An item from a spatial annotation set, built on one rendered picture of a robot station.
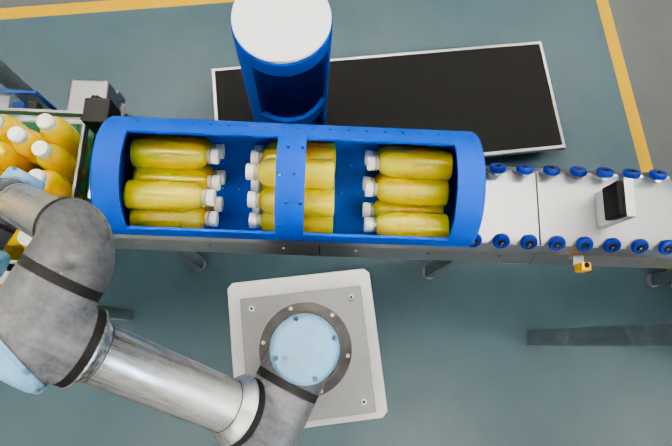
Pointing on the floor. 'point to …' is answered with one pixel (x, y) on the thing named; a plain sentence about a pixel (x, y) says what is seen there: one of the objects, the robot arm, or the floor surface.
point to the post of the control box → (118, 313)
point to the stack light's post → (11, 79)
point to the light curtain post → (605, 336)
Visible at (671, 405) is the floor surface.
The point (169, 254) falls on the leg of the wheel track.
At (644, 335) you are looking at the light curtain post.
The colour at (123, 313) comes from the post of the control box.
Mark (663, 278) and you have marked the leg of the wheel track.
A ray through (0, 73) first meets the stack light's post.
